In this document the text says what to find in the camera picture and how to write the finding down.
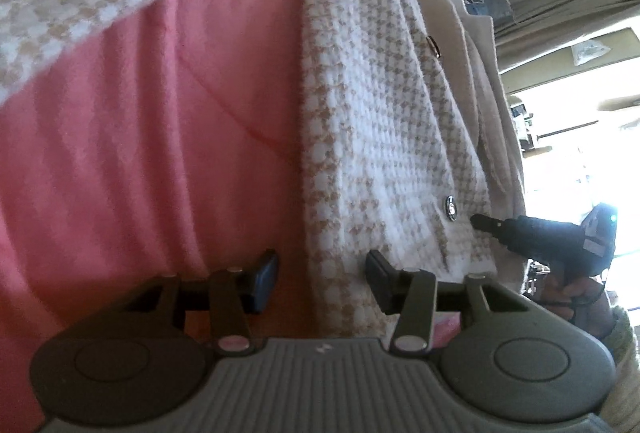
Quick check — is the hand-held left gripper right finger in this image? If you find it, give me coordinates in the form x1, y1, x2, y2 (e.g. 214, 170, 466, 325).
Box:
365, 250, 531, 356

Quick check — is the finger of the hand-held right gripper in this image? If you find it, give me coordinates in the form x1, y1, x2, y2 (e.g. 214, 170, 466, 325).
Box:
470, 214, 521, 246

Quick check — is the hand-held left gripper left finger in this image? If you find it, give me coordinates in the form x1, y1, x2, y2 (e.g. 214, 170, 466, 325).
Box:
120, 250, 279, 356

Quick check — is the beige white houndstooth knit cardigan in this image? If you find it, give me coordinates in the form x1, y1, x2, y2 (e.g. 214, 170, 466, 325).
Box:
0, 0, 528, 344

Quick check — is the person's right hand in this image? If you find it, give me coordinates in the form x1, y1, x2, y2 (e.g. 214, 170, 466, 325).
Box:
542, 275, 613, 331

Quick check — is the pink floral blanket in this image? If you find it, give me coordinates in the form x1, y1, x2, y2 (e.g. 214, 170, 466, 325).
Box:
0, 0, 463, 419

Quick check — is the beige curtain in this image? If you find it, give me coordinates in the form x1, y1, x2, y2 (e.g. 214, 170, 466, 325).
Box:
492, 0, 640, 74

